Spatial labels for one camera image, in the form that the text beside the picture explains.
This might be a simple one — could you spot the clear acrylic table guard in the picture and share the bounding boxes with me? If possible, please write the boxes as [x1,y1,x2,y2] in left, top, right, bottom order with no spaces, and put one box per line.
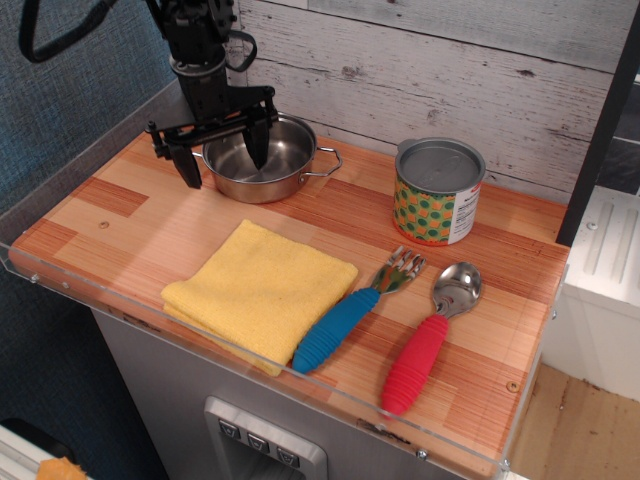
[1,87,568,479]

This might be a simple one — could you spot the grey toy fridge cabinet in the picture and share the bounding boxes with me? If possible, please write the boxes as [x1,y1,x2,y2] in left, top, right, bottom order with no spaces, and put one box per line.
[91,307,451,480]

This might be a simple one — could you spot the white toy sink unit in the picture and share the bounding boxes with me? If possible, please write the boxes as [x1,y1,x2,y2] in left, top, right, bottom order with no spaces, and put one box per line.
[542,187,639,400]

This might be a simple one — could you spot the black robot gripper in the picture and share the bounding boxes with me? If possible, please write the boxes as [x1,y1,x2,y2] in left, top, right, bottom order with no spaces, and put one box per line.
[146,64,279,189]

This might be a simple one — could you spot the red handled spoon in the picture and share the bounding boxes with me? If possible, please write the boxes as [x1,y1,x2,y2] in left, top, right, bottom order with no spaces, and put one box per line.
[381,262,482,416]

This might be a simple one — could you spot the green orange patterned can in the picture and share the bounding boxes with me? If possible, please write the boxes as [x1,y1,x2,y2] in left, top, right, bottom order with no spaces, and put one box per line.
[393,137,485,246]

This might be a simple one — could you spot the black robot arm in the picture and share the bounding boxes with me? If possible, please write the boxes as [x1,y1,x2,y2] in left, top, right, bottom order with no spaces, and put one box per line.
[146,1,279,189]

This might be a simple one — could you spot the silver dispenser panel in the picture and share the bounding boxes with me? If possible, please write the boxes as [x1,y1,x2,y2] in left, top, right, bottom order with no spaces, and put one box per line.
[204,396,328,479]

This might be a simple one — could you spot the white aluminium rail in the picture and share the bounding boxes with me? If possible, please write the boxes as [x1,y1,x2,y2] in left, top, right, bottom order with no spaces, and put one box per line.
[0,427,49,480]

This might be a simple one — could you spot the blue handled fork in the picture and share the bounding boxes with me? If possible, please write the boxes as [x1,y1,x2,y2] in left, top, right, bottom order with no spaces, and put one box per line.
[292,246,426,374]

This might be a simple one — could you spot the dark vertical post right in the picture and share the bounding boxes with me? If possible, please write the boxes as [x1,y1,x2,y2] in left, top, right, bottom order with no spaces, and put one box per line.
[556,7,639,247]

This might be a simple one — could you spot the yellow folded rag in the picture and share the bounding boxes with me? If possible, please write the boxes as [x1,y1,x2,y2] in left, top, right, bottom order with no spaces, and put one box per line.
[161,220,358,377]

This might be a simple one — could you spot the orange object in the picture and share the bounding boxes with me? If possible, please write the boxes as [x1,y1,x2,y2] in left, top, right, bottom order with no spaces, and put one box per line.
[36,457,88,480]

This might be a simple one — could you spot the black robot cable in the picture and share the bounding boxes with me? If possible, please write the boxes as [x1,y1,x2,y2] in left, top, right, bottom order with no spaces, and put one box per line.
[18,0,121,64]

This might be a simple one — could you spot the silver steel pot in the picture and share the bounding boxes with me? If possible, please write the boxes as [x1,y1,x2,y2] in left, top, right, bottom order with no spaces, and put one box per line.
[200,114,343,204]

